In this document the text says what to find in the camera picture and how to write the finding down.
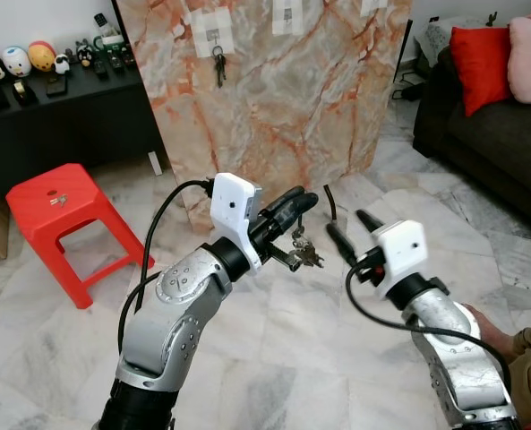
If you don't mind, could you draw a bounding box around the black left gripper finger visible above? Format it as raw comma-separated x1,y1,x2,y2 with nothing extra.
277,193,320,236
267,185,307,221

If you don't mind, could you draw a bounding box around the dark key bunch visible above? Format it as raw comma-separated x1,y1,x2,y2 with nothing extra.
210,45,229,89

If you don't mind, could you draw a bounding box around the black board stand leg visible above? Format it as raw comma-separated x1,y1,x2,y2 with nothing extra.
322,183,338,222

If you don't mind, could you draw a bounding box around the marble pattern board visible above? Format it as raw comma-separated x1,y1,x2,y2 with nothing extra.
116,0,415,236

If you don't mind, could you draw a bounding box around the black floor charger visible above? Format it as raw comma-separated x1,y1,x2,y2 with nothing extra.
393,74,429,101

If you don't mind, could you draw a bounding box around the dark sofa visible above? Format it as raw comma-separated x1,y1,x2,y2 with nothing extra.
412,45,531,241

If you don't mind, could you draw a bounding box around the person bare foot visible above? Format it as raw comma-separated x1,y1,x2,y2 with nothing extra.
467,303,518,361

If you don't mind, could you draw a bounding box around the red cushion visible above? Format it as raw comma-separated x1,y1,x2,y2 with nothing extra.
450,25,514,118

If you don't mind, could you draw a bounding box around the grey patterned cushion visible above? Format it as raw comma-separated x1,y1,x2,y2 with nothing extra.
424,16,470,65

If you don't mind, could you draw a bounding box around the black low console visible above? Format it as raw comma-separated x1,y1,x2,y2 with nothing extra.
0,61,169,201

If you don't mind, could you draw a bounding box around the red plastic stool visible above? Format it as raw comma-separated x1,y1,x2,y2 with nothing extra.
5,162,155,310

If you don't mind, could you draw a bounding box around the green white holder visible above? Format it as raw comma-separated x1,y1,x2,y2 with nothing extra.
93,12,125,50

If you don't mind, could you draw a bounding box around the black white figure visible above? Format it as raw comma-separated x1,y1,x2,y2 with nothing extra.
75,42,97,69

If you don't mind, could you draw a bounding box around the black phone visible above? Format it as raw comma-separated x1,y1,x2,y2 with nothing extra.
44,74,69,98

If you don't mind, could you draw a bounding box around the black tape dispenser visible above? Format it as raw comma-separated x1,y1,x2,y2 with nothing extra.
12,79,39,108

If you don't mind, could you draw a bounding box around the yellow orange plush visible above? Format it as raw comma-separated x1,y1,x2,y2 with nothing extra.
28,40,58,73

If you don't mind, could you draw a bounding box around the white blue plush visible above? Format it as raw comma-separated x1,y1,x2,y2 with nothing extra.
3,46,33,78

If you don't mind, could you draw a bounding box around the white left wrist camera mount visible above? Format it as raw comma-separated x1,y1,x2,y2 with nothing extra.
209,172,264,271

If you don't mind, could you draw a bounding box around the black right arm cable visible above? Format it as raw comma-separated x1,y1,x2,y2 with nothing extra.
344,255,514,388

